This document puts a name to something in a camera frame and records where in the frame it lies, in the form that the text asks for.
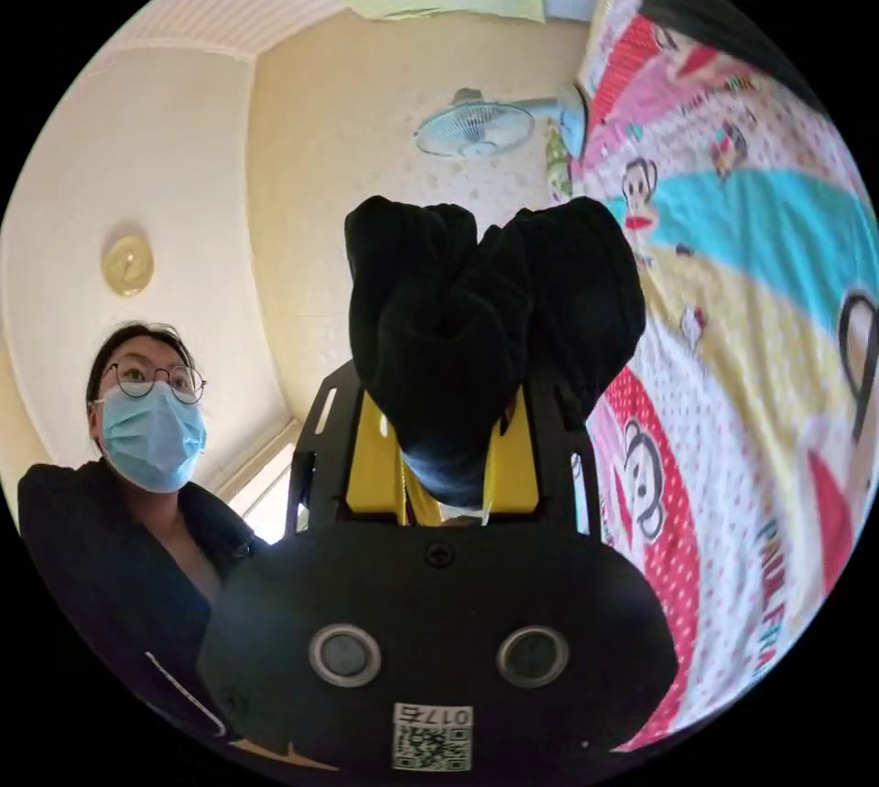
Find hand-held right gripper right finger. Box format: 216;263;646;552
479;387;542;516

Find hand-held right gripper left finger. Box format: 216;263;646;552
345;391;444;525

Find black pants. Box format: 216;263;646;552
342;195;647;508

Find person's right hand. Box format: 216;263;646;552
230;738;339;773

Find window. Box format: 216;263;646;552
224;418;305;546

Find bed with printed cartoon sheet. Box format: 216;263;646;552
542;0;879;755

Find person's body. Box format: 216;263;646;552
16;319;277;744

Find round ceiling lamp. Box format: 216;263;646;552
101;233;156;299

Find white wall fan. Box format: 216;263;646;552
413;82;590;161

